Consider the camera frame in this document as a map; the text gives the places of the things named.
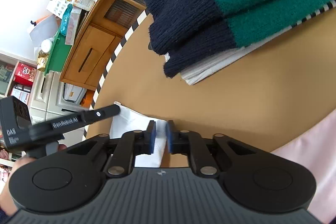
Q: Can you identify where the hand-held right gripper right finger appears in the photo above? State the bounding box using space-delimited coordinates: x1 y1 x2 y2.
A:
165 120 259 178

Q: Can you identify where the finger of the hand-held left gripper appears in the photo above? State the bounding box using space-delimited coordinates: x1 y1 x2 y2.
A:
51 105 121 133

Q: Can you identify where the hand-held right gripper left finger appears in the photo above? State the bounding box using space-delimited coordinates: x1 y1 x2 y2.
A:
67 120 157 178

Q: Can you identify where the pink and white shirt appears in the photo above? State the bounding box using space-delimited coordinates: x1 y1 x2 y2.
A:
110 101 336 224

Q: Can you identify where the person's left forearm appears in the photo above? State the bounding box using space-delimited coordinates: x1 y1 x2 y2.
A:
0 210 12 224

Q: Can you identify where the person's left hand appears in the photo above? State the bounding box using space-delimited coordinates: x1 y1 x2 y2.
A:
0 143 68 216

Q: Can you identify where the orange box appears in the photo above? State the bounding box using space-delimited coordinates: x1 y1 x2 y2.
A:
81 90 95 109

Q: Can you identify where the white cardboard box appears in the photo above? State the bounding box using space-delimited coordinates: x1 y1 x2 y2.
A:
62 82 87 107

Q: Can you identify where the white cabinet with shelves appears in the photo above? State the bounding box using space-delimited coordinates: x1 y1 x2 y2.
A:
0 52 88 125

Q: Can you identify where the red gift box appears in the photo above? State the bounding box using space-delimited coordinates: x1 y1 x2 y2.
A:
13 62 37 88

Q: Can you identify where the wooden sideboard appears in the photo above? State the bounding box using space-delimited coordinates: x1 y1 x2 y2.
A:
60 0 147 90

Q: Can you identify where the green plastic tray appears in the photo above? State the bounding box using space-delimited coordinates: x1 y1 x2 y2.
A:
44 30 72 75

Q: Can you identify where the gold foil bag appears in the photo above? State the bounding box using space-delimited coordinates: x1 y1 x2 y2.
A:
37 51 50 72

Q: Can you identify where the grey striped folded garment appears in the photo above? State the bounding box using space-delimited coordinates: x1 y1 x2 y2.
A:
164 25 293 85

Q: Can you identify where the white jar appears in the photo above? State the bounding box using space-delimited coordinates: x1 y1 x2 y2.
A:
41 39 54 52

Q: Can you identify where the pink tissue pack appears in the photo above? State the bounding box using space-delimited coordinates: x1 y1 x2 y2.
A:
66 7 82 45

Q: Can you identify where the white paper bag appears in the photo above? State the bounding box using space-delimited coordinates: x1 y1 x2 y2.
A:
29 14 58 42

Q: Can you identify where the teal wipes packet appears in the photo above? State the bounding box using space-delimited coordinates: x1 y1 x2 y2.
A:
60 4 72 35

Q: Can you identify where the white printed box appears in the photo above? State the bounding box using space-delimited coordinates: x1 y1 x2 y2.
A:
46 0 70 17

